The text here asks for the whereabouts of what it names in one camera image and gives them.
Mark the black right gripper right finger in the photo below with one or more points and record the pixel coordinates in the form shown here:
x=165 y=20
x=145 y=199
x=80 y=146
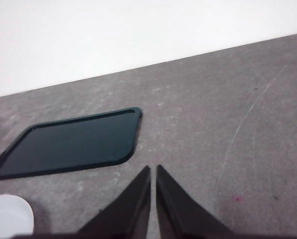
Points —
x=178 y=211

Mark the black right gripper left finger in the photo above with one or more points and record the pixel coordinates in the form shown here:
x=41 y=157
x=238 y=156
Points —
x=128 y=211

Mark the dark green rectangular tray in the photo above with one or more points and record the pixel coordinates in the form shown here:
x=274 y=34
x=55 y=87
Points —
x=68 y=147

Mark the pale grey round plate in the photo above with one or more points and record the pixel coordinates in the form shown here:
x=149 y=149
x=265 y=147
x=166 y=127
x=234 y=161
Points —
x=9 y=216

